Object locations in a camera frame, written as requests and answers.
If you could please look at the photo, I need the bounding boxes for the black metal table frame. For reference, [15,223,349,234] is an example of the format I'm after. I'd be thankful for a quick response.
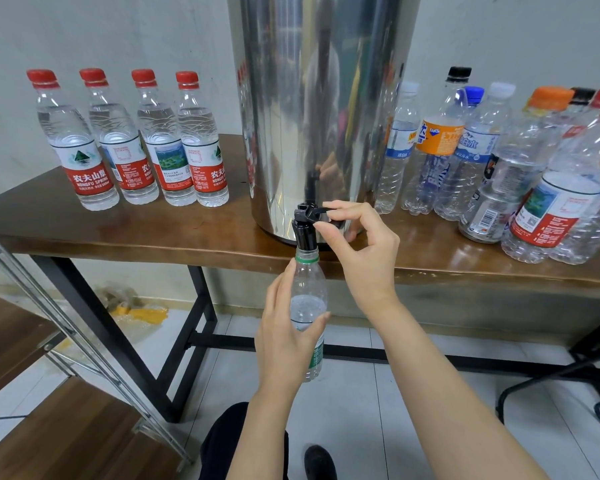
[25,255,600,426]

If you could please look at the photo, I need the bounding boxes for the green label plastic water bottle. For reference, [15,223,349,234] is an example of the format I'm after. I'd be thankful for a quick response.
[288,247,330,383]

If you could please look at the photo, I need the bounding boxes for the person's right forearm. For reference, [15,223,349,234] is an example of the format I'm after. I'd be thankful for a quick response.
[365,295,551,480]

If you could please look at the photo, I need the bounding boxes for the stainless steel water dispenser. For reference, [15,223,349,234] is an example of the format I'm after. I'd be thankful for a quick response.
[227,0,423,246]

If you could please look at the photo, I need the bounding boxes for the person's black trouser leg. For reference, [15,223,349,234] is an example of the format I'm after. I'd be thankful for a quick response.
[198,401,291,480]

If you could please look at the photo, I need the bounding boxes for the yellow debris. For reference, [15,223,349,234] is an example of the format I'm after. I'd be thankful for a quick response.
[115,305,171,326]

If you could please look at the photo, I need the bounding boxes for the cluster of plastic bottles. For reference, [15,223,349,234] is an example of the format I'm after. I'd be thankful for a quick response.
[375,65,600,266]

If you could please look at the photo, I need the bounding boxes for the wooden metal shelf rack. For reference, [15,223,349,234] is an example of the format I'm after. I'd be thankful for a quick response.
[0,219,196,480]

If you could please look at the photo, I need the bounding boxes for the person's black shoe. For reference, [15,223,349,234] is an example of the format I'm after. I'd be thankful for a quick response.
[303,445,338,480]

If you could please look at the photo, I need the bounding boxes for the person's left hand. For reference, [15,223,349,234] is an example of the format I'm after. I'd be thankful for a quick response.
[255,259,331,396]

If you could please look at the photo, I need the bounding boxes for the green red label plastic bottle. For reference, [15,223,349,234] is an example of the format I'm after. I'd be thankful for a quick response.
[131,69,198,208]

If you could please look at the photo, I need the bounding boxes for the person's right hand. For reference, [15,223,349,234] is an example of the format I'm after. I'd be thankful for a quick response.
[313,201,401,318]

